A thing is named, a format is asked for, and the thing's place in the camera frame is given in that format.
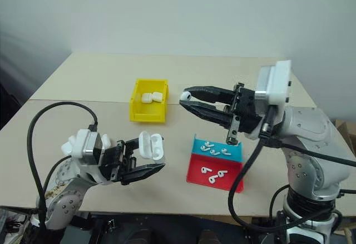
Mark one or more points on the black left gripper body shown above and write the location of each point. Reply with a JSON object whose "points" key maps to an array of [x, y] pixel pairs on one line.
{"points": [[111, 159]]}

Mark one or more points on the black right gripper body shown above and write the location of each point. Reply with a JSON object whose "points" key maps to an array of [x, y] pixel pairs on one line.
{"points": [[247, 110]]}

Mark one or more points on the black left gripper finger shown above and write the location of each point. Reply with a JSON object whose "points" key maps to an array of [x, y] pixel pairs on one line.
{"points": [[133, 144], [144, 171]]}

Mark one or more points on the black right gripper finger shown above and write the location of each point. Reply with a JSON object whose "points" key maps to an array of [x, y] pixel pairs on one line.
{"points": [[207, 112], [214, 92]]}

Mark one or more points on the white earbud case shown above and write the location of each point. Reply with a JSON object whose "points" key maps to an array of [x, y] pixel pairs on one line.
{"points": [[147, 97], [157, 96], [155, 146]]}

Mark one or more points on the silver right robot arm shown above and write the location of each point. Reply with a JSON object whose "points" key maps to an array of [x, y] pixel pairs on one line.
{"points": [[311, 155]]}

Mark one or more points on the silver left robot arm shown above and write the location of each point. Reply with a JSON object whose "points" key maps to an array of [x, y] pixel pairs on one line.
{"points": [[64, 199]]}

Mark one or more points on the yellow plastic bin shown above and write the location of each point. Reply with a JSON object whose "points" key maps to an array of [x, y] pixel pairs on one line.
{"points": [[139, 116]]}

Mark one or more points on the closed white earbud case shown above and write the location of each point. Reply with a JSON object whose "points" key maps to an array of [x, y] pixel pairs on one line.
{"points": [[157, 96], [147, 97]]}

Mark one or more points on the blue plastic tray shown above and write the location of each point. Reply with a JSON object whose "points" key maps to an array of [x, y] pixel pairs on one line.
{"points": [[233, 156]]}

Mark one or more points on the red plastic tray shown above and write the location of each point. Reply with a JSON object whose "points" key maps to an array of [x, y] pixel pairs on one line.
{"points": [[194, 176]]}

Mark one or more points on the dark rounded shape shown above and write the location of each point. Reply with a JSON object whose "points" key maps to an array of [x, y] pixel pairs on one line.
{"points": [[150, 234]]}

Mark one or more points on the brown cardboard box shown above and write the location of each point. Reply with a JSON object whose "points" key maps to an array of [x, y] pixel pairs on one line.
{"points": [[346, 135]]}

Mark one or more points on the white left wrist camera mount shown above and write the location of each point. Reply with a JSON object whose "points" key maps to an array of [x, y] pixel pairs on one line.
{"points": [[80, 141]]}

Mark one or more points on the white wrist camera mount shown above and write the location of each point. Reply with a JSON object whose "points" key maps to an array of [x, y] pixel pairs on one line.
{"points": [[80, 141], [278, 85]]}

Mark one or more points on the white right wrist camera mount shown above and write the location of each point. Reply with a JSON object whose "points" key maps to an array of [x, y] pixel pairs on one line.
{"points": [[278, 85]]}

